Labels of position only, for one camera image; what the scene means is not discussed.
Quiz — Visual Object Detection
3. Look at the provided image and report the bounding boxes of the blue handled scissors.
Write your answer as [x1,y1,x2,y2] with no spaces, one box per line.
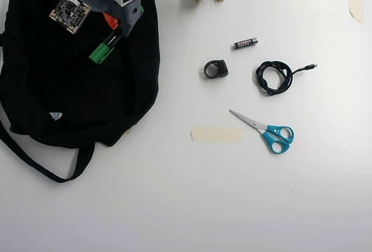
[228,109,295,155]

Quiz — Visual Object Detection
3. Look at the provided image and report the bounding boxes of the black fabric bag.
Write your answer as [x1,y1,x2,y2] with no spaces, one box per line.
[0,0,162,183]

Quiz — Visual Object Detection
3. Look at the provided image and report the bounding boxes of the black AAA battery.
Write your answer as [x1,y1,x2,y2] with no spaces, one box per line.
[233,38,259,51]

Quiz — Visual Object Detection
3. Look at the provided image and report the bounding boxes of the torn beige masking tape strip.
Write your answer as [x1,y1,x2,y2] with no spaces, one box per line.
[348,0,366,24]

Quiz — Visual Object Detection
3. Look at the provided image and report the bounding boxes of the grey blue gripper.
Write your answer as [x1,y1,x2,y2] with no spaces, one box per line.
[86,0,143,38]

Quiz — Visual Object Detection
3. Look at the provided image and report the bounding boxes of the black plastic ring clamp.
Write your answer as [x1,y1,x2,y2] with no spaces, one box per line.
[203,59,229,80]

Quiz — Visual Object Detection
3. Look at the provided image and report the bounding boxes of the green and black marker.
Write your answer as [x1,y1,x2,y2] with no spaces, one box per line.
[89,5,144,64]

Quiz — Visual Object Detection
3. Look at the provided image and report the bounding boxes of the long beige masking tape strip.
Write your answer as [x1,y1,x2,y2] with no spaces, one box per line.
[191,126,244,144]

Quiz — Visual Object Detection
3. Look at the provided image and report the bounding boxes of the coiled black USB cable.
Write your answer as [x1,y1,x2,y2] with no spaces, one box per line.
[255,61,318,96]

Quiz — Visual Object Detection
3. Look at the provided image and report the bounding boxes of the bare camera circuit board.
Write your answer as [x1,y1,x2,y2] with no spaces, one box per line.
[48,0,91,35]

